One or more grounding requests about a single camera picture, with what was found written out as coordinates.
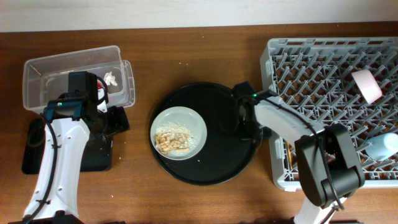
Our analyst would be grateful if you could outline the crumpled white tissue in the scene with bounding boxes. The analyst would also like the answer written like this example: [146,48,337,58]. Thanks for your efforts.
[103,72,118,86]

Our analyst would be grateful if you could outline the pink bowl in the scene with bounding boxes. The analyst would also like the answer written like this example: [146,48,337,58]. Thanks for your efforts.
[351,70,382,104]

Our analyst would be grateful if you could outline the round black tray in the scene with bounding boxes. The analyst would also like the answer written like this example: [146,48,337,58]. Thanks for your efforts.
[151,82,264,185]

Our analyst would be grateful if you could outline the grey dishwasher rack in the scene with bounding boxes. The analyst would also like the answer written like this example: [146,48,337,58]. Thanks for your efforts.
[260,37,397,189]

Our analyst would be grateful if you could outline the light blue cup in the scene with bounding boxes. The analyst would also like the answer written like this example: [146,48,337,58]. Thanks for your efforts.
[365,133,398,161]

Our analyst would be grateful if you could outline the peanut shells and rice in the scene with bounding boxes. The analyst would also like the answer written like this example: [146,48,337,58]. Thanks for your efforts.
[153,122,197,155]

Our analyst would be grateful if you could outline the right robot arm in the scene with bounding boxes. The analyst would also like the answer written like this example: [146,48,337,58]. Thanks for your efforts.
[236,93,365,223]

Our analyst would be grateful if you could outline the red snack wrapper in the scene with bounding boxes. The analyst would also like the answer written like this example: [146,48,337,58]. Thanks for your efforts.
[97,80,104,90]

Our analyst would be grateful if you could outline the wooden chopstick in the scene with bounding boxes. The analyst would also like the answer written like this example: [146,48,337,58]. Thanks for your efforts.
[286,142,293,169]

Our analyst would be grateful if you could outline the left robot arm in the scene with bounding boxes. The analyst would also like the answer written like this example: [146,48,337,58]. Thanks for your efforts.
[21,101,130,223]

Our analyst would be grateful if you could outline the black rectangular tray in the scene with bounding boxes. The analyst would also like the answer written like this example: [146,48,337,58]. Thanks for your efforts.
[22,118,113,174]

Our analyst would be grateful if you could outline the grey plate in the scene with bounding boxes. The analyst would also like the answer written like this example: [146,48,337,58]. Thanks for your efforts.
[150,106,208,161]

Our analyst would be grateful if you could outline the clear plastic bin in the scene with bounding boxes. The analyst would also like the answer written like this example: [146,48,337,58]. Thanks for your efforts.
[22,45,135,114]

